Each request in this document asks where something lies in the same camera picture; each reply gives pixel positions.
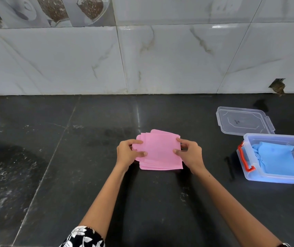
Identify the person's right hand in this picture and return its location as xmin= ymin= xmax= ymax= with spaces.
xmin=173 ymin=137 xmax=206 ymax=175

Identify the blue cloth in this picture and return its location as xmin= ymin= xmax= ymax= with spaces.
xmin=251 ymin=142 xmax=294 ymax=177

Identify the clear plastic lid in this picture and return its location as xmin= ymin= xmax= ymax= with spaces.
xmin=216 ymin=106 xmax=276 ymax=135

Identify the person's left hand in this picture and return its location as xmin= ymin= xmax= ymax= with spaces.
xmin=116 ymin=139 xmax=148 ymax=173

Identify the pink cloth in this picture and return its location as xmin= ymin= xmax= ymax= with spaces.
xmin=132 ymin=129 xmax=184 ymax=165

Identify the person's right forearm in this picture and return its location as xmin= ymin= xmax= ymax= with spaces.
xmin=191 ymin=167 xmax=283 ymax=247

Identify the person's left forearm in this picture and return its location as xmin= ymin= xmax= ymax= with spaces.
xmin=79 ymin=162 xmax=134 ymax=241

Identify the black floral sleeve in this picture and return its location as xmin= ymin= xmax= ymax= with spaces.
xmin=59 ymin=226 xmax=106 ymax=247

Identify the red box handle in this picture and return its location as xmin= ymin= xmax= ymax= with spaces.
xmin=238 ymin=142 xmax=255 ymax=173

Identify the clear plastic storage box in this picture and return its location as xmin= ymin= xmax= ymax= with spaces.
xmin=237 ymin=133 xmax=294 ymax=184

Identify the stack of pink cloths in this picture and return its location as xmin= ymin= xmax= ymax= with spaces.
xmin=139 ymin=157 xmax=184 ymax=170

